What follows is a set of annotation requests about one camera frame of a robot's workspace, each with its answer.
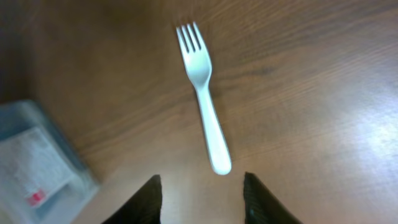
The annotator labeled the clear plastic storage container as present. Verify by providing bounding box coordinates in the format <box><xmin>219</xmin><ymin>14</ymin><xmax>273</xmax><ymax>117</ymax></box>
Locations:
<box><xmin>1</xmin><ymin>100</ymin><xmax>100</xmax><ymax>224</ymax></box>

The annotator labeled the cream fork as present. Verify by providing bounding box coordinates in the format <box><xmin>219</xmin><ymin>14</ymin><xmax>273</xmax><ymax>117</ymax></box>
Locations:
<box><xmin>176</xmin><ymin>22</ymin><xmax>232</xmax><ymax>175</ymax></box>

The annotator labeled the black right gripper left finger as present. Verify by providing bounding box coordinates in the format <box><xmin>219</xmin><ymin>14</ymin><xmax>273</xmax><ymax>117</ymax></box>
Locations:
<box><xmin>102</xmin><ymin>174</ymin><xmax>162</xmax><ymax>224</ymax></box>

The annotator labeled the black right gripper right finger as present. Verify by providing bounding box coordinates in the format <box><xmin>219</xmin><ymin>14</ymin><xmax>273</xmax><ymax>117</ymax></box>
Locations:
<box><xmin>243</xmin><ymin>172</ymin><xmax>302</xmax><ymax>224</ymax></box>

